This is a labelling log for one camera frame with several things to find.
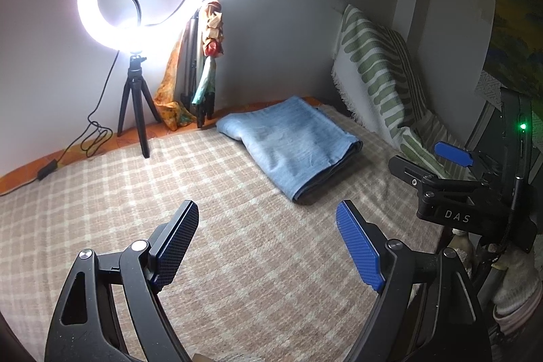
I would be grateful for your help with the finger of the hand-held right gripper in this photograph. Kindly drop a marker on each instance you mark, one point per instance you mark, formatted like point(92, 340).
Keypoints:
point(452, 152)
point(407, 169)

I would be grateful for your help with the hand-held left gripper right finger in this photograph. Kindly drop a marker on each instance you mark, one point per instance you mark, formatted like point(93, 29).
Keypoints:
point(358, 247)

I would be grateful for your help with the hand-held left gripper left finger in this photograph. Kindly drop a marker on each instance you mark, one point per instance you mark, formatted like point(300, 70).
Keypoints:
point(178, 243)

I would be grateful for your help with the blue denim pants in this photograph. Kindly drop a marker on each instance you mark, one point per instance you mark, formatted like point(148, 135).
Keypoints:
point(288, 141)

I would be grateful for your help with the person's right hand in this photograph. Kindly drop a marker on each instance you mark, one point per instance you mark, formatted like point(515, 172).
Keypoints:
point(517, 285)

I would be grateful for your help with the beige checked blanket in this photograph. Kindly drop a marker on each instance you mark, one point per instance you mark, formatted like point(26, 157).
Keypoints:
point(106, 192)

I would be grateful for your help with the green striped white blanket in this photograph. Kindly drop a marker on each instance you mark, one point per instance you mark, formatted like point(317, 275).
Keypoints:
point(373, 69)

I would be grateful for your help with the wall picture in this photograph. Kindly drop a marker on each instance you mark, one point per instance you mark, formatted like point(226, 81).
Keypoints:
point(517, 27)

